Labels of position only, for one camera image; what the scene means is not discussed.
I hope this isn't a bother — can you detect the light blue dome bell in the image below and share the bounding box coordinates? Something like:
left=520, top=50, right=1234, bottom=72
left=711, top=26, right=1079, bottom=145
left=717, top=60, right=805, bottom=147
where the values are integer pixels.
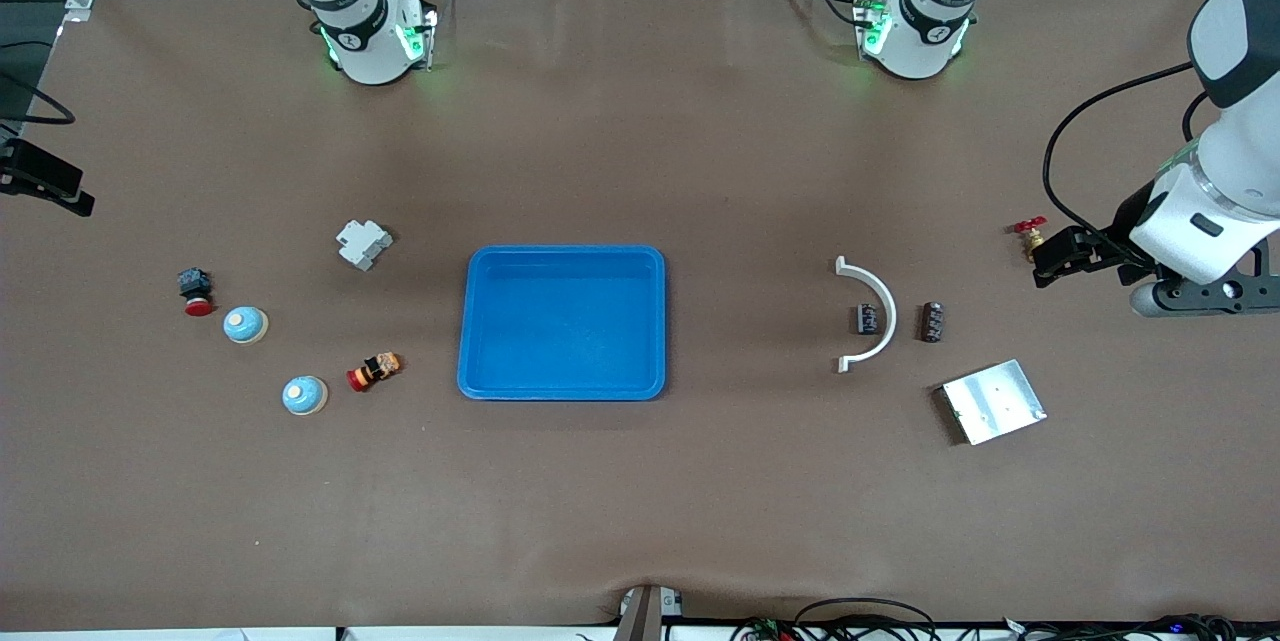
left=281, top=375, right=329, bottom=418
left=223, top=305, right=269, bottom=346

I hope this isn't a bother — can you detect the red mushroom pushbutton black base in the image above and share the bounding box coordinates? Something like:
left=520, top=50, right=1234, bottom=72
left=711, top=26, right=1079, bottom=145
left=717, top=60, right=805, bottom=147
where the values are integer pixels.
left=177, top=267, right=216, bottom=318

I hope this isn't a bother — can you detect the silver metal plate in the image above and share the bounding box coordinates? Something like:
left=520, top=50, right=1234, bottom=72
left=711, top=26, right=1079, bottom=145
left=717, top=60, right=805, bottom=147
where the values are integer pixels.
left=940, top=359, right=1048, bottom=447

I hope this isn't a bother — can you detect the white circuit breaker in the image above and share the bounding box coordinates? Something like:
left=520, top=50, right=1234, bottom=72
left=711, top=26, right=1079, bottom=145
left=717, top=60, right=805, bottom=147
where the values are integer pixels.
left=335, top=219, right=394, bottom=272

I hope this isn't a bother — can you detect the red emergency stop orange body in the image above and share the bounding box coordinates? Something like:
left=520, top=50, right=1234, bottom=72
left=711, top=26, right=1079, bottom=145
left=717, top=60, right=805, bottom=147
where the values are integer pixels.
left=346, top=352, right=403, bottom=394

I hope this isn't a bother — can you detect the blue plastic tray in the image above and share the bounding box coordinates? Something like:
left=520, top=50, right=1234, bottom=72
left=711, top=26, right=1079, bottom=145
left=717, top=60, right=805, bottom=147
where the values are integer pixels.
left=457, top=245, right=668, bottom=403

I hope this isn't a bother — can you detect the grey table edge clamp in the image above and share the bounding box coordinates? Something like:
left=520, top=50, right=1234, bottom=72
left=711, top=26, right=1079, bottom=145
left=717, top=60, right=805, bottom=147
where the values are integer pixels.
left=612, top=583, right=686, bottom=641

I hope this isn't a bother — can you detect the brass valve red handle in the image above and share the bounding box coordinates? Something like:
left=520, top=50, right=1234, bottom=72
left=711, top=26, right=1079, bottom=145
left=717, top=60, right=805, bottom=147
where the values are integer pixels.
left=1012, top=216, right=1051, bottom=262

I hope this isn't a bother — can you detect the white curved arc bracket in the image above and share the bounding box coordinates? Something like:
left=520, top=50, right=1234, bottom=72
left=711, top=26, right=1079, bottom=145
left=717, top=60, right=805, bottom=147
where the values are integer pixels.
left=834, top=255, right=898, bottom=374

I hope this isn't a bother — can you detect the black cable bundle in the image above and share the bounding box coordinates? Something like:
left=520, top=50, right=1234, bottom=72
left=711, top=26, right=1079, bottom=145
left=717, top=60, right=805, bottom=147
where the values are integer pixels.
left=1000, top=613, right=1280, bottom=641

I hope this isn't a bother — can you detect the black looped cable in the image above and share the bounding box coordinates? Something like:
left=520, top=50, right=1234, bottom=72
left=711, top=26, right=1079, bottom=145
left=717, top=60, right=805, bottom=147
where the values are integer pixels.
left=795, top=598, right=938, bottom=641

